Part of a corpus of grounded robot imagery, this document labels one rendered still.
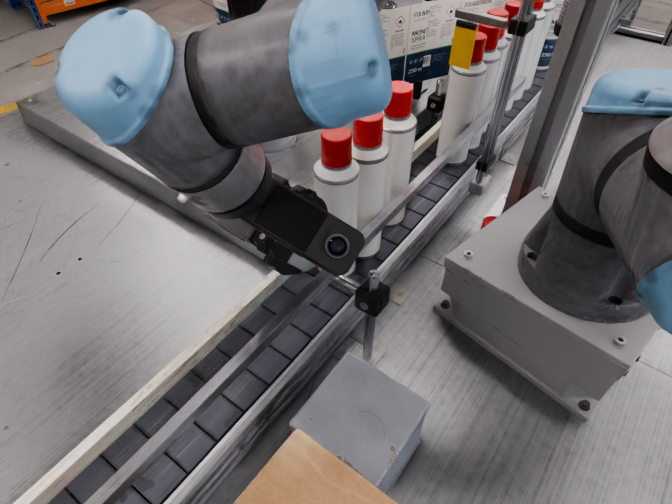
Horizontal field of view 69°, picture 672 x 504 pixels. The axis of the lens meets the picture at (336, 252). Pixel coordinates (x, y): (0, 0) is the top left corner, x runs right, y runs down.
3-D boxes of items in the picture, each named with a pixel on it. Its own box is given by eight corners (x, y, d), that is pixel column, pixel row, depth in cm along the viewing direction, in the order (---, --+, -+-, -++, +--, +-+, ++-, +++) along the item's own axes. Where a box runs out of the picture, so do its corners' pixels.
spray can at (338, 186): (332, 247, 68) (331, 114, 53) (363, 263, 65) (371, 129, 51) (309, 269, 65) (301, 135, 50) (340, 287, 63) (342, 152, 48)
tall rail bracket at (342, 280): (336, 329, 64) (336, 239, 52) (383, 358, 61) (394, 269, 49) (321, 346, 62) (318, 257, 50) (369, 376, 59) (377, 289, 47)
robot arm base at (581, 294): (558, 217, 64) (582, 151, 58) (680, 275, 56) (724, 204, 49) (492, 271, 57) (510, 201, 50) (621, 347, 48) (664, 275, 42)
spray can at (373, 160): (357, 228, 70) (362, 97, 56) (387, 243, 68) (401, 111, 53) (335, 249, 67) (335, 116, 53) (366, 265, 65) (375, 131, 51)
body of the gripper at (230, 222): (267, 181, 55) (211, 121, 44) (328, 210, 51) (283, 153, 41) (230, 238, 54) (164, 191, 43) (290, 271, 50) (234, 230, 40)
